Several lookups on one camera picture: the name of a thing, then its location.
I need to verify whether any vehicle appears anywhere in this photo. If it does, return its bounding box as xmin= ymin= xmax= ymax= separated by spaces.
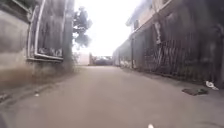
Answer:
xmin=94 ymin=57 xmax=114 ymax=66

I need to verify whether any brown dirt road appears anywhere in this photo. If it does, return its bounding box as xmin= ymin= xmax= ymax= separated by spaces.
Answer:
xmin=0 ymin=65 xmax=224 ymax=128

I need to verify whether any building with metal fence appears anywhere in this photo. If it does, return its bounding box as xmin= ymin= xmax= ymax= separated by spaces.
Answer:
xmin=111 ymin=0 xmax=224 ymax=88

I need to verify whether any dark tree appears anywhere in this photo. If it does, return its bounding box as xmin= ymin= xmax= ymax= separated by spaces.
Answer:
xmin=72 ymin=6 xmax=93 ymax=50

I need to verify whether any grey building with barred window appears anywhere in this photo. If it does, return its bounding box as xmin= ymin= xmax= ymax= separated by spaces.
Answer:
xmin=0 ymin=0 xmax=76 ymax=89

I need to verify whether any white litter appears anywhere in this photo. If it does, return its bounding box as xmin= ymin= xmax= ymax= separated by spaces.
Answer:
xmin=205 ymin=80 xmax=220 ymax=91

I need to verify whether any dark muddy roadside strip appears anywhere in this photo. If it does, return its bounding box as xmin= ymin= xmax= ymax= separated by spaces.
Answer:
xmin=0 ymin=71 xmax=73 ymax=107

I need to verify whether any dark flat debris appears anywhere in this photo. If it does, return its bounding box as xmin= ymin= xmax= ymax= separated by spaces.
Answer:
xmin=181 ymin=87 xmax=209 ymax=97

